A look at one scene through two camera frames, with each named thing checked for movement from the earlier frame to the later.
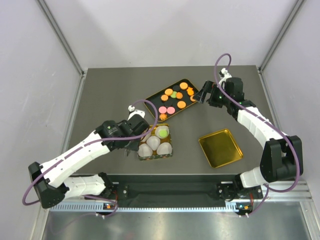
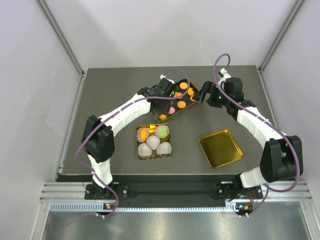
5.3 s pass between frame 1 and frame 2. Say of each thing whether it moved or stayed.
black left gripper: moved
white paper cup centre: stayed
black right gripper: stayed
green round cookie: stayed
